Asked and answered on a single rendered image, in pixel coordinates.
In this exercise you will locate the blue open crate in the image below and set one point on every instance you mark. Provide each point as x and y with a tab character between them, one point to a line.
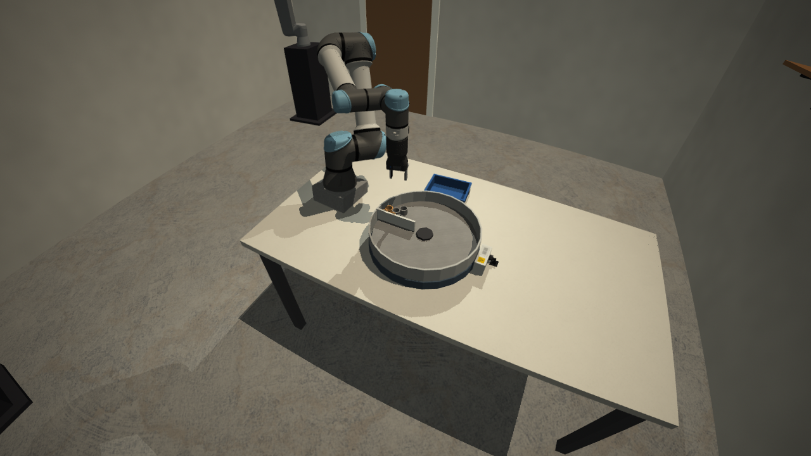
447	185

